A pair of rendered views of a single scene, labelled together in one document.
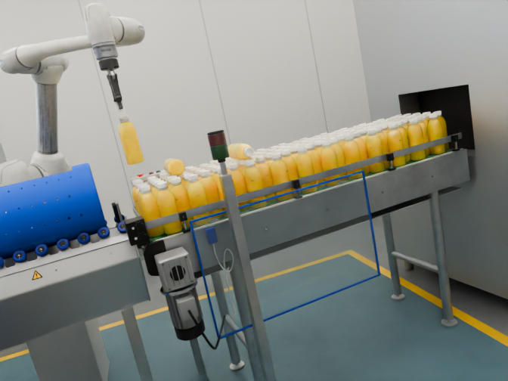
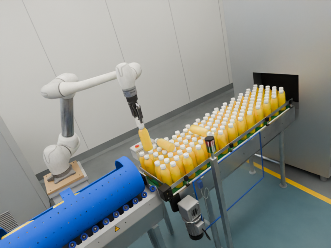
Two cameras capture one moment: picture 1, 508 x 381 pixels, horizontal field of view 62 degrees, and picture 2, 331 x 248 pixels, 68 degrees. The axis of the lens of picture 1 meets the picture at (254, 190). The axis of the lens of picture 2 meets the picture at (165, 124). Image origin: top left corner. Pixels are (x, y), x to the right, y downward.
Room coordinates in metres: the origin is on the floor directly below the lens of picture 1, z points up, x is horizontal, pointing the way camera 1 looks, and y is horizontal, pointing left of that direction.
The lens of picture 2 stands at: (0.23, 0.60, 2.07)
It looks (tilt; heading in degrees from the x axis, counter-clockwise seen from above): 25 degrees down; 349
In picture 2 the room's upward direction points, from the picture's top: 15 degrees counter-clockwise
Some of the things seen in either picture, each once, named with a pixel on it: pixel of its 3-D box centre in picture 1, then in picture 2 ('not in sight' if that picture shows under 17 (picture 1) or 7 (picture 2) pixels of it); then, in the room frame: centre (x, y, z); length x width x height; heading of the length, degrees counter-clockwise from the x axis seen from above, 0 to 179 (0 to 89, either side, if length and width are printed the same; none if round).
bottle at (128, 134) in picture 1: (130, 141); (145, 138); (1.80, 0.46, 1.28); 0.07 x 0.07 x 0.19
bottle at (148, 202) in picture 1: (151, 212); (166, 177); (1.66, 0.42, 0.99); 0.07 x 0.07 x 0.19
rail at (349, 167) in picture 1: (326, 174); (242, 135); (1.84, -0.33, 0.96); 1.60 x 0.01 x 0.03; 110
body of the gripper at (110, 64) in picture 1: (110, 71); (133, 101); (1.80, 0.47, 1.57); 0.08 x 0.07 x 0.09; 19
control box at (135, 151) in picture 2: (153, 183); (143, 148); (2.08, 0.48, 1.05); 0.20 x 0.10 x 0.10; 110
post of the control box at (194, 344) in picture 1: (179, 286); (159, 196); (2.08, 0.48, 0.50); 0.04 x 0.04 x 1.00; 20
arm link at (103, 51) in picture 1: (106, 52); (129, 91); (1.79, 0.47, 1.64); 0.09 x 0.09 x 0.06
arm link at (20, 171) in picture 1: (17, 181); (55, 157); (2.20, 1.18, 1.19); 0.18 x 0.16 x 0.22; 150
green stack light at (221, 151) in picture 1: (219, 151); (211, 147); (1.53, 0.09, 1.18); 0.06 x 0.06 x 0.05
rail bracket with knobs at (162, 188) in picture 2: (137, 231); (165, 192); (1.56, 0.46, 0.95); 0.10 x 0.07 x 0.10; 20
